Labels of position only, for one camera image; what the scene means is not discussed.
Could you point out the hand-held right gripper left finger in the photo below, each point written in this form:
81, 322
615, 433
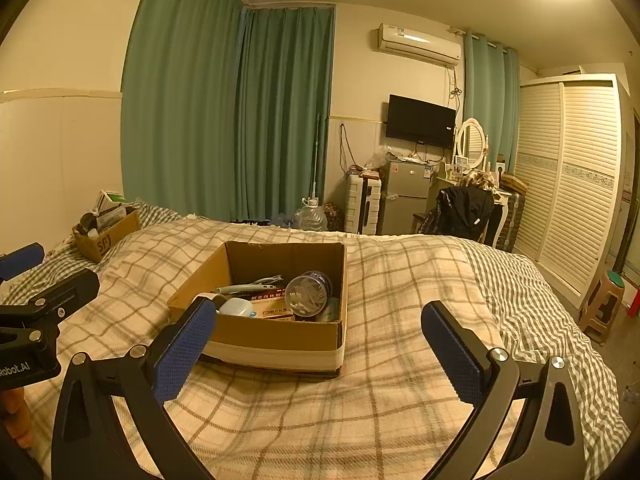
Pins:
185, 350

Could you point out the white dressing table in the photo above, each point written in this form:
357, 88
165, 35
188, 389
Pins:
499, 215

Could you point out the flat brown cardboard box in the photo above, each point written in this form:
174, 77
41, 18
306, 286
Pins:
515, 182

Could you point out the white air conditioner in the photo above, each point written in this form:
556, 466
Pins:
417, 44

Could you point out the small cardboard box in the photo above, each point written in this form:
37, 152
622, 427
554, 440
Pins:
107, 245

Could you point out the dark patterned bag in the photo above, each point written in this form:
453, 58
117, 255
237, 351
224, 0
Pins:
334, 216

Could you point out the grey gingham bed sheet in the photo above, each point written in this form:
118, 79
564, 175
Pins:
525, 300

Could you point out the narrow light green curtain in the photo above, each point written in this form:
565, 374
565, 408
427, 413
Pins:
492, 100

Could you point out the grey metal pliers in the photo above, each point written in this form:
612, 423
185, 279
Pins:
240, 289

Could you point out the red fire extinguisher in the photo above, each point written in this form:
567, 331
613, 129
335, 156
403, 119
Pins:
635, 305

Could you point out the green and white carton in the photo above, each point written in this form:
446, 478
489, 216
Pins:
109, 199

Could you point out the black wall television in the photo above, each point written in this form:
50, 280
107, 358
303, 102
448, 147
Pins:
420, 120

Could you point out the wide green curtain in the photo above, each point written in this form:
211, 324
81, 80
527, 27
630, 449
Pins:
180, 100

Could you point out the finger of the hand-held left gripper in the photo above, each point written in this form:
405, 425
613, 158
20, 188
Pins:
70, 285
22, 255

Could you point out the cotton swab jar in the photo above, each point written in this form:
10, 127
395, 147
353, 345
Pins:
305, 295

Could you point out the white louvred wardrobe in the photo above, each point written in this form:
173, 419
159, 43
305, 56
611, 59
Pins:
570, 185

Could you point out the clear water jug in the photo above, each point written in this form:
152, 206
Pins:
310, 217

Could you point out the person's left hand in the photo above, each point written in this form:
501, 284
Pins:
12, 412

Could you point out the green curtain with pleats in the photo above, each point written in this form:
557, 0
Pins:
285, 120

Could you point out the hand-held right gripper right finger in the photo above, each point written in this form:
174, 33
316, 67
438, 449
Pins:
450, 350

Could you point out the clear plastic bag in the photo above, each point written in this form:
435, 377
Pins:
378, 159

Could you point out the oval white mirror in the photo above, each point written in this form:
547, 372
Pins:
471, 141

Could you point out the black jacket on chair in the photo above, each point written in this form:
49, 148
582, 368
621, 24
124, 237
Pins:
421, 222

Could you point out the beige plaid blanket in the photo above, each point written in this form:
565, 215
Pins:
390, 310

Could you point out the dark patterned suitcase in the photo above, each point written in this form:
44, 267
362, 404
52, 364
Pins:
512, 222

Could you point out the red and white medicine box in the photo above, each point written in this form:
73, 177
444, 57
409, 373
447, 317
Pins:
270, 307

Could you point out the thin white pole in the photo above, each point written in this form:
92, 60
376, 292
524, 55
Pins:
316, 155

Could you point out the brown plastic stool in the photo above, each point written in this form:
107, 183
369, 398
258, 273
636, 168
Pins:
602, 310

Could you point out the white ribbed suitcase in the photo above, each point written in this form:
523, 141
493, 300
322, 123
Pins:
361, 202

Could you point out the large cardboard box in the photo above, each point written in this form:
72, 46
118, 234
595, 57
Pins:
280, 340

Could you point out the silver fridge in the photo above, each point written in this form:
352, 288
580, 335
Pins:
404, 195

